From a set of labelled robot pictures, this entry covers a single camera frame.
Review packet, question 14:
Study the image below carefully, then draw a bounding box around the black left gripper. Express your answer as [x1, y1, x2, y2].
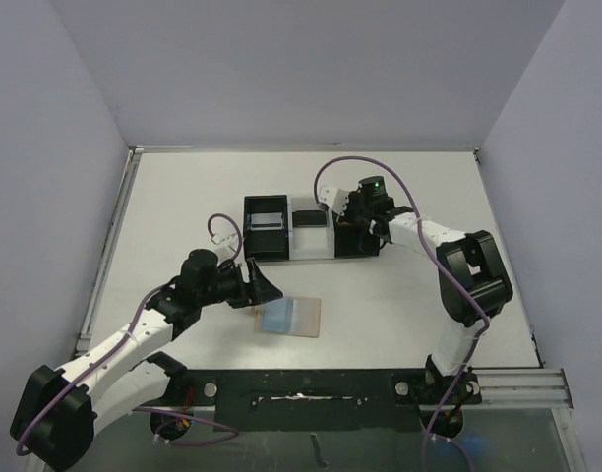
[198, 258, 281, 308]

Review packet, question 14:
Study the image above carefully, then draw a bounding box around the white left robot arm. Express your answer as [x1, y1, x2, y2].
[10, 249, 283, 471]

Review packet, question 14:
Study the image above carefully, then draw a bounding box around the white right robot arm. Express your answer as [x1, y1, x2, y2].
[319, 176, 513, 402]

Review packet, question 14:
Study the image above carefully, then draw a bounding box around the silver card in tray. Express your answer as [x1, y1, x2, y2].
[248, 212, 285, 232]

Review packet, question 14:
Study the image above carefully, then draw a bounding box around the black card in tray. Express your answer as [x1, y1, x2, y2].
[292, 209, 328, 228]

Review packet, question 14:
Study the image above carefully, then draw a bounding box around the black right tray compartment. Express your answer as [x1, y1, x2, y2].
[333, 216, 381, 259]

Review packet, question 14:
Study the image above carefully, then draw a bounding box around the black tray compartment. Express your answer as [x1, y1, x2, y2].
[333, 216, 381, 259]
[243, 195, 289, 262]

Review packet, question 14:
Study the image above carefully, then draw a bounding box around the black left tray compartment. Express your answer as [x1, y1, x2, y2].
[243, 195, 289, 262]

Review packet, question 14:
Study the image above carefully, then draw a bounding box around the white middle tray compartment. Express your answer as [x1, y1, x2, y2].
[287, 194, 334, 261]

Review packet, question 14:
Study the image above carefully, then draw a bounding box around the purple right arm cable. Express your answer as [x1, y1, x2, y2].
[314, 155, 492, 472]

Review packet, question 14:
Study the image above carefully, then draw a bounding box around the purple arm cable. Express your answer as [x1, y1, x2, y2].
[314, 155, 492, 472]
[15, 213, 246, 456]

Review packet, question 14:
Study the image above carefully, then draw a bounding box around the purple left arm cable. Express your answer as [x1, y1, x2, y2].
[15, 213, 246, 456]

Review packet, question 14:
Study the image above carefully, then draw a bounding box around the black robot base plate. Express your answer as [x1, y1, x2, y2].
[128, 367, 482, 434]

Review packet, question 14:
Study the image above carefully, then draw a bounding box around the aluminium table edge rail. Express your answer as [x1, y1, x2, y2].
[74, 147, 143, 357]

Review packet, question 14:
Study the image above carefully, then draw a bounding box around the front aluminium rail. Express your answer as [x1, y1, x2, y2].
[474, 368, 573, 409]

